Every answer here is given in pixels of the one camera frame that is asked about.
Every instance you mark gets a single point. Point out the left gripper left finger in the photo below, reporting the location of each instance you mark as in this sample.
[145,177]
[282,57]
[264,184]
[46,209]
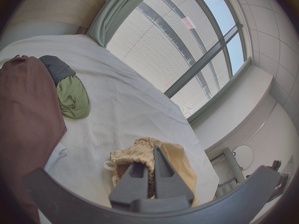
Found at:
[136,185]

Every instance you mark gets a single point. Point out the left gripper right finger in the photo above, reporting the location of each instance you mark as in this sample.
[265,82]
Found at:
[167,183]

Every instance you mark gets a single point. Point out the beige shorts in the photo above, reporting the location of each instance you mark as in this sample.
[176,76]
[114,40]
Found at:
[178,163]

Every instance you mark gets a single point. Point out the white garment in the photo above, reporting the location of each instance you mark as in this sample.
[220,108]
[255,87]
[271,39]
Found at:
[57,155]

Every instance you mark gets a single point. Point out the green garment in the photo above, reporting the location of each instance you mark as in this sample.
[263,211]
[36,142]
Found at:
[74,99]

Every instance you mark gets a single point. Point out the brown garment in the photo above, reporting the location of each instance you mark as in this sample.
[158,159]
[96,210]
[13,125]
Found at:
[25,115]

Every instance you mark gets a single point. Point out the window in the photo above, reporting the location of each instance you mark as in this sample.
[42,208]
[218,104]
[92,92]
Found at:
[177,50]

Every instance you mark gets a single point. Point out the dark grey garment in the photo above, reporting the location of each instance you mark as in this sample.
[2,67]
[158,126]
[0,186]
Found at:
[57,66]

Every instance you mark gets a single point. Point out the pale green curtain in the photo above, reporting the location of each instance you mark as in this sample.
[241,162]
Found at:
[109,15]

